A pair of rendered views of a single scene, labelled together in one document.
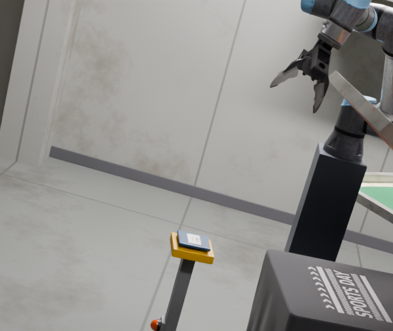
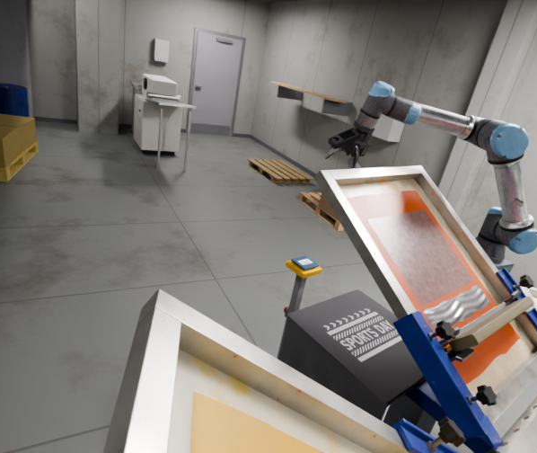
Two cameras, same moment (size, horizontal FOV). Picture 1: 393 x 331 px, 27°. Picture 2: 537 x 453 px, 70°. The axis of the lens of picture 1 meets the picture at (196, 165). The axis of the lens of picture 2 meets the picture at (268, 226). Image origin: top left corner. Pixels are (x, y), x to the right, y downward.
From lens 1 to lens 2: 1.86 m
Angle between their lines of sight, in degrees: 53
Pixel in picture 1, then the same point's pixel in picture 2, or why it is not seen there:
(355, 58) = not seen: outside the picture
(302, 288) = (330, 311)
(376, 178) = not seen: outside the picture
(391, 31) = (485, 138)
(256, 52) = not seen: outside the picture
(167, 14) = not seen: outside the picture
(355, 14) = (372, 102)
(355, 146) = (487, 248)
